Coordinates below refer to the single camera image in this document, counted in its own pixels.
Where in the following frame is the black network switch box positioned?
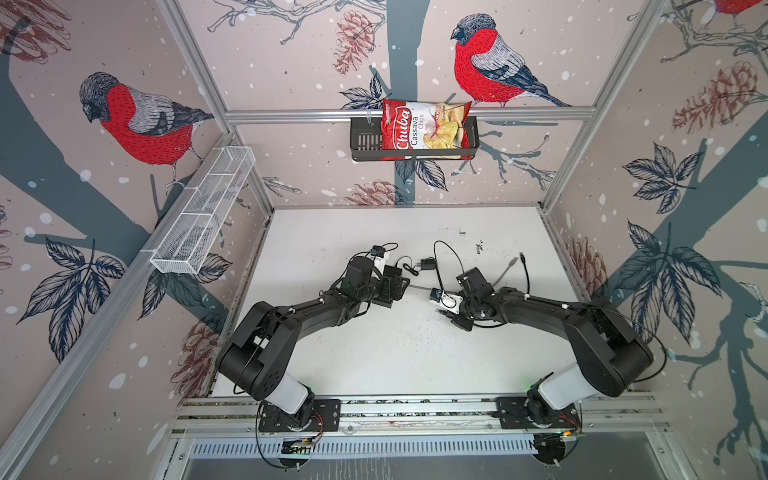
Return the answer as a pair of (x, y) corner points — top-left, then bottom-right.
(372, 279), (404, 308)

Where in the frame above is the black power adapter with cord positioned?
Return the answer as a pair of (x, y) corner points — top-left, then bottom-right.
(395, 256), (437, 277)

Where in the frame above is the grey ethernet cable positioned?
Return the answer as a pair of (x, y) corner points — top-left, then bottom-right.
(409, 257), (518, 301)

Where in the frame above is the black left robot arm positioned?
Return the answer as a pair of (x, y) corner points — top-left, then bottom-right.
(215, 255), (410, 424)

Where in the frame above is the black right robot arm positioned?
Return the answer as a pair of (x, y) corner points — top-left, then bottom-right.
(431, 268), (654, 428)

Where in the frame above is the red cassava chips bag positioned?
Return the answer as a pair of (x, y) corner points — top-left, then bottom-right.
(380, 100), (472, 151)

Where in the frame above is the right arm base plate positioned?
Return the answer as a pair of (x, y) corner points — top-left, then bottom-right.
(494, 396), (582, 430)

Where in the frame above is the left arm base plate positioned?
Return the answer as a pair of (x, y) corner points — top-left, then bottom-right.
(257, 397), (341, 433)

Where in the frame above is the black wall basket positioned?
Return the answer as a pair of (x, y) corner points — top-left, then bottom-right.
(350, 116), (480, 162)

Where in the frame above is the aluminium mounting rail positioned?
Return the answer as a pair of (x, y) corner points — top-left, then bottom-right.
(169, 391), (671, 439)

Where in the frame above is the white wire mesh shelf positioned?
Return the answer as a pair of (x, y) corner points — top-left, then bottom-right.
(150, 146), (255, 275)

